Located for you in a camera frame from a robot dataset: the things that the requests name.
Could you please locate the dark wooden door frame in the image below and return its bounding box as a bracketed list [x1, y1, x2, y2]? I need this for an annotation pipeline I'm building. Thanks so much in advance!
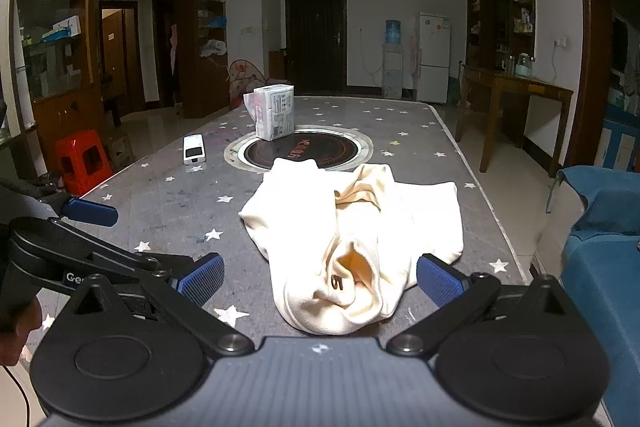
[575, 0, 640, 168]

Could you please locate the grey star-print tablecloth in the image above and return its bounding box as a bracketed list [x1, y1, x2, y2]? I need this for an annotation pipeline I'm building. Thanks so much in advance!
[30, 96, 531, 358]

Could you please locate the wooden side table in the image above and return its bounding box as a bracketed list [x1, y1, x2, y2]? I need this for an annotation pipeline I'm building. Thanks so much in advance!
[456, 64, 574, 178]

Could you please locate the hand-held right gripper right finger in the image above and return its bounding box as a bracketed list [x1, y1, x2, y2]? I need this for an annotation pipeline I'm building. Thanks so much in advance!
[387, 254, 586, 358]

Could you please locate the white remote control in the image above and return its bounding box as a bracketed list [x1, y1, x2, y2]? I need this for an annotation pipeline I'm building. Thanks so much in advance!
[183, 134, 207, 166]

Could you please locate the person's left hand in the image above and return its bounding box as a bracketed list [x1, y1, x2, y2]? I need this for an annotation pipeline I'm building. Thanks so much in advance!
[0, 294, 43, 365]

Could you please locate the wooden open shelf cabinet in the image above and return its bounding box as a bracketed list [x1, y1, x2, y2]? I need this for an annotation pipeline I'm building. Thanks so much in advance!
[177, 0, 228, 118]

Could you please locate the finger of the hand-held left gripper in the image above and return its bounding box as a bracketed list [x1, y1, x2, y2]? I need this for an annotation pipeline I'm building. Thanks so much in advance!
[10, 217, 193, 273]
[0, 179, 118, 228]

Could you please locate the blue and white cabinet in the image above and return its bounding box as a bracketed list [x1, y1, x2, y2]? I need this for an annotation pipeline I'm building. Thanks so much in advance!
[600, 104, 640, 172]

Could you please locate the white tissue pack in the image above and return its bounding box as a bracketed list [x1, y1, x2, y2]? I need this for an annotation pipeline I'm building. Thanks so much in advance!
[243, 83, 296, 141]

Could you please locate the dark wooden wall shelf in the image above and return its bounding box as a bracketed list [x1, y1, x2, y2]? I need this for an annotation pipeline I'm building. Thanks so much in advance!
[466, 0, 536, 72]

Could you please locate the round black built-in cooktop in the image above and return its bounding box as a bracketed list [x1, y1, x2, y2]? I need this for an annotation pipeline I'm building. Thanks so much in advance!
[224, 125, 373, 171]

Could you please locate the white refrigerator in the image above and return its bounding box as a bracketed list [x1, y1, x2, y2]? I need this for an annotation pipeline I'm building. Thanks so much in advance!
[416, 12, 452, 104]

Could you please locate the black cable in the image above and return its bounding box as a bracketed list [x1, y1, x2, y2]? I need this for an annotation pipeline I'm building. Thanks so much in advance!
[0, 364, 31, 427]

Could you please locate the red plastic stool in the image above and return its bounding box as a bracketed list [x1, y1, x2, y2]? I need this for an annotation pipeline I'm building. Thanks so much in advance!
[54, 130, 113, 196]

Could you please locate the pink patterned baby seat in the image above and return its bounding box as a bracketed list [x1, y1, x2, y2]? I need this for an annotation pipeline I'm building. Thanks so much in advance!
[226, 58, 266, 108]

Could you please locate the dark wooden door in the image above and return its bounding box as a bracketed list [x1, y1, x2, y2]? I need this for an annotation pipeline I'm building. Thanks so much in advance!
[285, 0, 348, 95]

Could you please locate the blue sofa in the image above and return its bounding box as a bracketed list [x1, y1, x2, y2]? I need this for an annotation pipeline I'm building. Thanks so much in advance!
[545, 165, 640, 427]

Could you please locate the cream sweatshirt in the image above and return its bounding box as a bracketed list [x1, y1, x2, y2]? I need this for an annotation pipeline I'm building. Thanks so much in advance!
[239, 158, 465, 337]

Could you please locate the tall wooden display cabinet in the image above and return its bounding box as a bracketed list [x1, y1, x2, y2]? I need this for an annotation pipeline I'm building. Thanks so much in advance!
[0, 0, 108, 180]

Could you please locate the white water dispenser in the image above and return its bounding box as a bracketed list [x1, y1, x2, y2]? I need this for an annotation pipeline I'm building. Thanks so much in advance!
[382, 43, 405, 99]

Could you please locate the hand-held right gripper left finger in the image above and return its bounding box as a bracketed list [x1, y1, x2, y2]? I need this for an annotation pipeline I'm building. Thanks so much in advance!
[60, 253, 256, 360]

